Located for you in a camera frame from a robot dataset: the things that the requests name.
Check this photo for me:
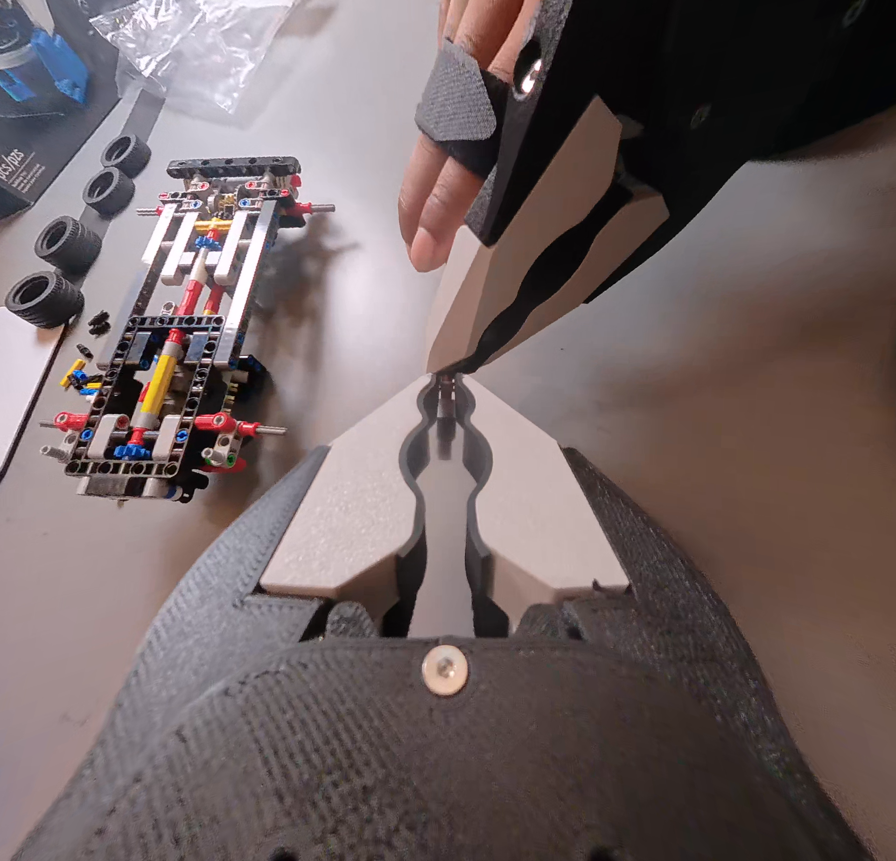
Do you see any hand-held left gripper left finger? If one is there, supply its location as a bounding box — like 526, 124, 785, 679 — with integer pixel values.
259, 374, 429, 639

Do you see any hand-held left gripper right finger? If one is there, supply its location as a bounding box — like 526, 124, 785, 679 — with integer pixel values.
458, 374, 631, 639

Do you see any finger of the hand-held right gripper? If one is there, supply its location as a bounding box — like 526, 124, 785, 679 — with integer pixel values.
427, 95, 625, 373
448, 171, 672, 375

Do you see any lego car chassis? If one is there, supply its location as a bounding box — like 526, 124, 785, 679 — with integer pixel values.
38, 154, 336, 505

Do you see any black lego tire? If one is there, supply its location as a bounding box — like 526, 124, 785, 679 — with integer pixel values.
3, 272, 86, 330
34, 217, 105, 276
100, 133, 153, 178
82, 167, 136, 218

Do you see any black lego set box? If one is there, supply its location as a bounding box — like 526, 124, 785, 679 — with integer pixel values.
0, 0, 123, 221

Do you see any person's right hand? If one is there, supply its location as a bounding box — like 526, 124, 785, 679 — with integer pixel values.
398, 0, 562, 273

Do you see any white instruction booklet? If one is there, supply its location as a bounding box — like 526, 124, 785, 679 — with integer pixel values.
0, 94, 169, 484

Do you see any clear plastic bag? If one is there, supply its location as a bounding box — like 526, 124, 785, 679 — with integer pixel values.
90, 0, 337, 114

